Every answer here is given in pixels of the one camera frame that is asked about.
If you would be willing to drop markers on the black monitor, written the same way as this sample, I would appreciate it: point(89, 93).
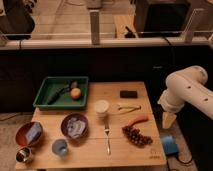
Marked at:
point(160, 15)

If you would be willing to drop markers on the blue cup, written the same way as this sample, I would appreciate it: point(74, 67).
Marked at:
point(60, 147)

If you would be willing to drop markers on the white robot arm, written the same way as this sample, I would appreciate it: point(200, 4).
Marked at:
point(185, 86)

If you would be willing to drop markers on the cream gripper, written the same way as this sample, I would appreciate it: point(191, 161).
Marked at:
point(168, 119)

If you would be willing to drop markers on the crumpled white paper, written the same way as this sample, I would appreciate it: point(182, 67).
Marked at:
point(75, 127)

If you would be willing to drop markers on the black office chair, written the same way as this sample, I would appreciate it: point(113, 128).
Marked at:
point(16, 23)

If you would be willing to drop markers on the black rectangular block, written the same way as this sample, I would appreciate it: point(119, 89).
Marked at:
point(128, 94)

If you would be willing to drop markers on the silver fork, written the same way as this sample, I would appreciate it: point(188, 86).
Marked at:
point(107, 131)

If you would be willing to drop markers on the blue box on floor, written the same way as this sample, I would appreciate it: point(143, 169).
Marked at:
point(169, 145)

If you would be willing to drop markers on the orange bowl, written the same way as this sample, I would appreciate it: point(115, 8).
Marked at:
point(20, 135)

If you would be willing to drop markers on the green plastic tray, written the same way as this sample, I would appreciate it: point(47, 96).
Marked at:
point(52, 84)

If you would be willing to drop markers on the grey slanted post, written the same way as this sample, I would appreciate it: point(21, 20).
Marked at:
point(194, 20)

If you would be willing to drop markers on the blue sponge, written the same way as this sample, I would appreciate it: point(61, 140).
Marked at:
point(33, 133)

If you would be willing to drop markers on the grey metal post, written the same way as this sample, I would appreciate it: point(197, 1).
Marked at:
point(95, 27)

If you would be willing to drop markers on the dark purple bowl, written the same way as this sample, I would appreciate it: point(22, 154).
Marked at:
point(65, 122)

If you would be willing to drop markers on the orange carrot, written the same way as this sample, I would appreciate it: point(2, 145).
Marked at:
point(138, 119)

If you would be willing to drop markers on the orange fruit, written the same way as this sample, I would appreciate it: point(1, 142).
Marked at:
point(75, 93)

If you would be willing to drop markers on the bunch of dark grapes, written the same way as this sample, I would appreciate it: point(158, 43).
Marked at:
point(135, 137)

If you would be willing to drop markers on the white cup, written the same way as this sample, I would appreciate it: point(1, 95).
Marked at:
point(101, 107)

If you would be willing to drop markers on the small metal cup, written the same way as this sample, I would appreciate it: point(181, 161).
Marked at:
point(24, 155)

